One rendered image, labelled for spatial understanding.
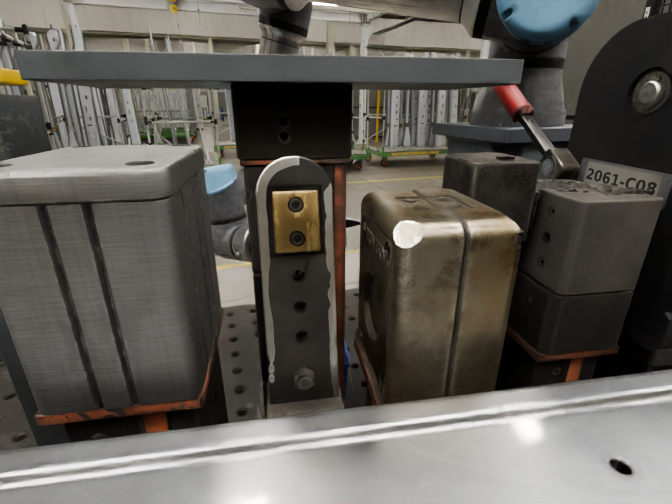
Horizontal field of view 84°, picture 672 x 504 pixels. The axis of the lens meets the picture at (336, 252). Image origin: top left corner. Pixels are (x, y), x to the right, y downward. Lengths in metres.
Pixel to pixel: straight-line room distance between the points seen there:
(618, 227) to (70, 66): 0.37
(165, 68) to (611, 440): 0.33
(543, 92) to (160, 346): 0.64
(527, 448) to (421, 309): 0.07
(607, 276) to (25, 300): 0.33
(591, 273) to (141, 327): 0.27
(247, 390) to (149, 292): 0.50
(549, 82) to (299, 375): 0.62
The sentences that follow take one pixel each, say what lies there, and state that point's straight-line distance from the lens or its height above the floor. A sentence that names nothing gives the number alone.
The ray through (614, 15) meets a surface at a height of 1.65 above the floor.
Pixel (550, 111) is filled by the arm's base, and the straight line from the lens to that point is 0.71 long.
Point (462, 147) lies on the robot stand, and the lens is 0.72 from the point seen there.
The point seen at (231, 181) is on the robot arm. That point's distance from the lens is 0.77.
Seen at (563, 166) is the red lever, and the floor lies 1.09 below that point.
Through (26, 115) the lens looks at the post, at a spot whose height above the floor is 1.12.
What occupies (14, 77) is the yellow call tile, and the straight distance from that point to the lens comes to 0.44.
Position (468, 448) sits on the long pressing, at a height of 1.00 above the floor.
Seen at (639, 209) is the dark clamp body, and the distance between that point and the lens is 0.30.
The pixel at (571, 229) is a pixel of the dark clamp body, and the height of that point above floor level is 1.06.
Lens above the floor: 1.13
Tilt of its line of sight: 21 degrees down
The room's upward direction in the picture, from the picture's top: straight up
